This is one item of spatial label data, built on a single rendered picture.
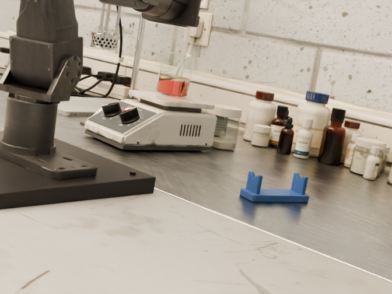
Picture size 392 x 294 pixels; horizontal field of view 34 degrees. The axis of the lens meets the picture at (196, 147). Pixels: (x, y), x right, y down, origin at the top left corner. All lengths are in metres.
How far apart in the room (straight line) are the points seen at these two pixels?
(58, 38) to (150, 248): 0.30
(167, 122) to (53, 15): 0.37
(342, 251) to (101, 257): 0.28
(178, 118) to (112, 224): 0.46
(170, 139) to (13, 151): 0.37
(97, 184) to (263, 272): 0.24
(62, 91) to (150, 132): 0.31
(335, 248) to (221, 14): 1.03
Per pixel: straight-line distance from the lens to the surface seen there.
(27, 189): 0.71
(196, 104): 1.15
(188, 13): 1.10
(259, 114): 1.39
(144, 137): 1.09
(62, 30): 0.81
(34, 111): 0.81
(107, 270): 0.57
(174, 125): 1.12
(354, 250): 0.76
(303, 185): 0.93
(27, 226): 0.65
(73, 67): 0.83
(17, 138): 0.82
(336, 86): 1.48
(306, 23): 1.53
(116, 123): 1.11
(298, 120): 1.35
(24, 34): 0.83
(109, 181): 0.78
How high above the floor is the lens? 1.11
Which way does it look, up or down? 10 degrees down
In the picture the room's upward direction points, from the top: 9 degrees clockwise
